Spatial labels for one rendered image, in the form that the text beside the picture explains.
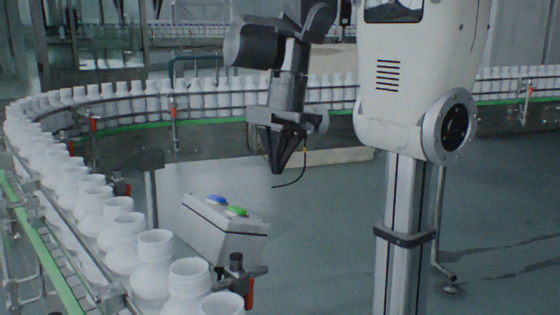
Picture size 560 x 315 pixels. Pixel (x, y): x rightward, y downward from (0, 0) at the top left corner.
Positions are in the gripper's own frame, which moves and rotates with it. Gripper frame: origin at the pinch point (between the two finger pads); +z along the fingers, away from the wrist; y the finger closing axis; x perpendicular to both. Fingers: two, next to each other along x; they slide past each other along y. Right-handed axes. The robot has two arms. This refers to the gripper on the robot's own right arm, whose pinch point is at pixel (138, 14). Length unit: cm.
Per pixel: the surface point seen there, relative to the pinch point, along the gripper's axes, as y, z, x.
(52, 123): 2, 33, -80
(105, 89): -21, 26, -97
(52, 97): -1, 26, -86
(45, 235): 18.8, 39.8, -6.7
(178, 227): 3.9, 32.4, 20.2
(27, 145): 17.0, 26.3, -24.4
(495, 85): -203, 33, -45
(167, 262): 15, 25, 42
